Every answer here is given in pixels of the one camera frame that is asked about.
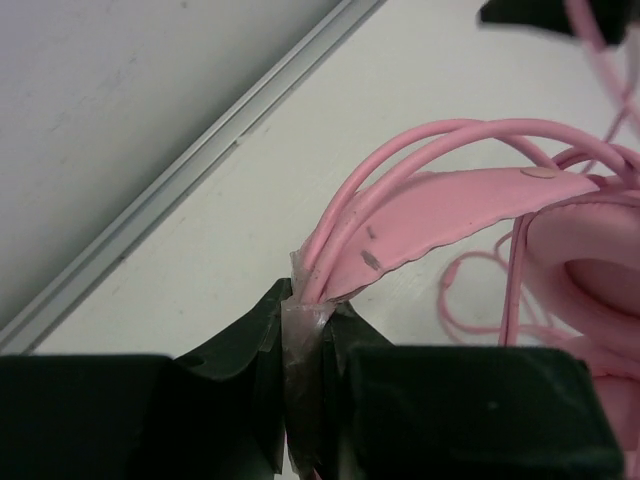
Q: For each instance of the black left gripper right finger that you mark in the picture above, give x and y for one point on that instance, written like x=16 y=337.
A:
x=457 y=412

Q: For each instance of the pink headphones with cable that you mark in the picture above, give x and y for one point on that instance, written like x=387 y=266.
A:
x=572 y=272

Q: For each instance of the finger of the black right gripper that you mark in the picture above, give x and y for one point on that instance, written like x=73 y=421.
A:
x=552 y=16

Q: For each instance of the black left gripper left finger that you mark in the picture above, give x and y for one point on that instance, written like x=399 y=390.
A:
x=215 y=412

